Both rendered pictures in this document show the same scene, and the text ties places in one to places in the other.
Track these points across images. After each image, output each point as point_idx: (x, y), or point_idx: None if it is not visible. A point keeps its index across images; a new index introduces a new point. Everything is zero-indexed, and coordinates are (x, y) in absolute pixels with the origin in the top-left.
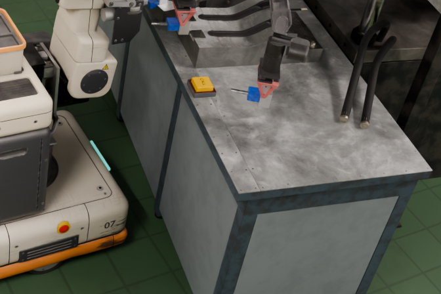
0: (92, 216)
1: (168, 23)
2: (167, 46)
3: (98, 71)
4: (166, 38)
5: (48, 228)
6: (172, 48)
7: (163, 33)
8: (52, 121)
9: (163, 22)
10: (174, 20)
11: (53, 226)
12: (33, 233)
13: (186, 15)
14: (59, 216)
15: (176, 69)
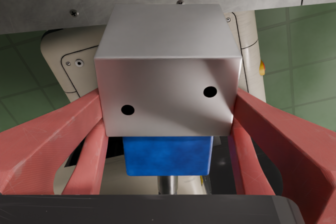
0: (256, 36)
1: (201, 174)
2: (99, 15)
3: (206, 185)
4: (36, 5)
5: (262, 84)
6: None
7: (2, 13)
8: (76, 71)
9: (170, 183)
10: (158, 142)
11: (261, 80)
12: (264, 97)
13: (123, 72)
14: (255, 77)
15: (268, 6)
